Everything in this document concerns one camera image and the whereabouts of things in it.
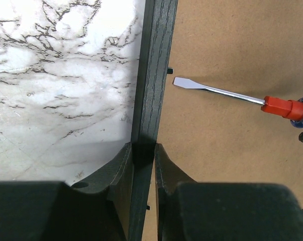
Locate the black picture frame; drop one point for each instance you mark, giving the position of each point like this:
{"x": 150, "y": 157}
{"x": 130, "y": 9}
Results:
{"x": 251, "y": 47}

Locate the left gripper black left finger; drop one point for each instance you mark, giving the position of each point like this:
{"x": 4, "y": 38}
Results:
{"x": 95, "y": 208}

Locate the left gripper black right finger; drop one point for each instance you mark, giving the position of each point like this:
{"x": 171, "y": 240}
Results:
{"x": 190, "y": 210}

